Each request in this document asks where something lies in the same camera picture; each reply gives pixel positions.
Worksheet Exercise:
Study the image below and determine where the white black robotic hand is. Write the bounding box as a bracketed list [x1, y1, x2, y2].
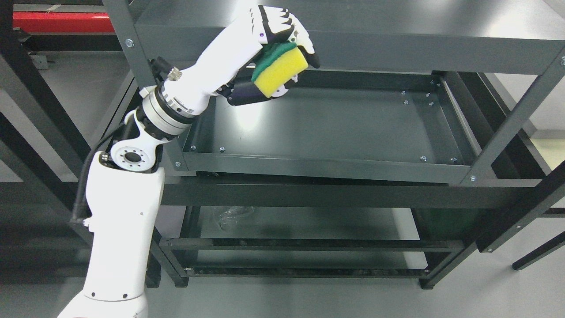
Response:
[163, 5, 320, 112]

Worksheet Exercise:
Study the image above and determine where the green yellow sponge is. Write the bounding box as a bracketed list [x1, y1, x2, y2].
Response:
[252, 42, 308, 98]

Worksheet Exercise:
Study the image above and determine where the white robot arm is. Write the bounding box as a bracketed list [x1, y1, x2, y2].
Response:
[59, 60, 248, 318]

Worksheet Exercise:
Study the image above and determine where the dark grey metal shelf unit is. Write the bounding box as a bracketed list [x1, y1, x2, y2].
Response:
[102, 0, 565, 290]

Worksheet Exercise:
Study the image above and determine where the red bar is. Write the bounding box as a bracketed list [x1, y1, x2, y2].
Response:
[12, 11, 115, 34]

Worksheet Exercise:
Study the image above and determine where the black metal rack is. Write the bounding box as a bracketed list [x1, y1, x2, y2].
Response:
[0, 0, 133, 274]

